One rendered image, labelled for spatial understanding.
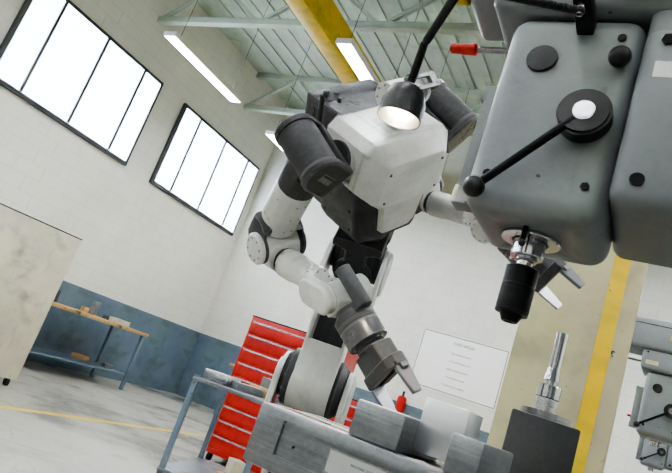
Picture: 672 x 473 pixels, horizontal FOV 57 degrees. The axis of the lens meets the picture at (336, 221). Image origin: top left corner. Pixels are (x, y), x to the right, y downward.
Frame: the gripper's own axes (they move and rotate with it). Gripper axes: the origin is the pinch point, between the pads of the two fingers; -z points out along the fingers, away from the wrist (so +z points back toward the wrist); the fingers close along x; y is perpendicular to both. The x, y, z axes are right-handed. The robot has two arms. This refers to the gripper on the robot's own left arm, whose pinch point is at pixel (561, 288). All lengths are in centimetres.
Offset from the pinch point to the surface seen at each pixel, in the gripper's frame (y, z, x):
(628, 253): -36, -4, 52
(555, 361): -26.2, -10.5, 10.4
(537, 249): -49, 4, 52
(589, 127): -43, 11, 68
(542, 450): -47, -19, 16
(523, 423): -46, -14, 16
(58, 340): -8, 433, -807
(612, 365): 65, -31, -76
